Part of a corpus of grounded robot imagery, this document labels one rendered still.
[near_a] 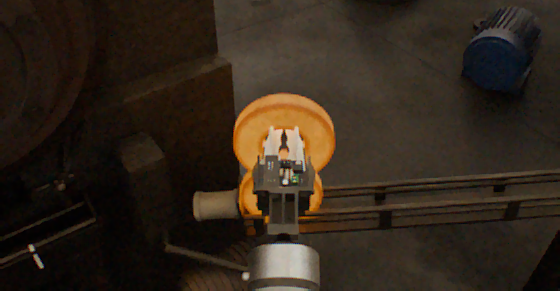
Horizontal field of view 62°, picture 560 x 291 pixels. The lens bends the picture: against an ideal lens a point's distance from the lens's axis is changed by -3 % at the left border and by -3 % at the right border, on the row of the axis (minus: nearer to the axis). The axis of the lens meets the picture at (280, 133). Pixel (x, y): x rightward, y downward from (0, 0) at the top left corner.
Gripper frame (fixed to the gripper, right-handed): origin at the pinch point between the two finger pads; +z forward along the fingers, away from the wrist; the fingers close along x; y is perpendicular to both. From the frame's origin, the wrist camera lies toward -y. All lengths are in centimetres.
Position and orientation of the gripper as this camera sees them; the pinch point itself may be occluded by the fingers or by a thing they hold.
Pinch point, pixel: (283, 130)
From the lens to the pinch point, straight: 74.3
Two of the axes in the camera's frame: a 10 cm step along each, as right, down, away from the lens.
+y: 0.0, -5.5, -8.3
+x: -10.0, -0.1, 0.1
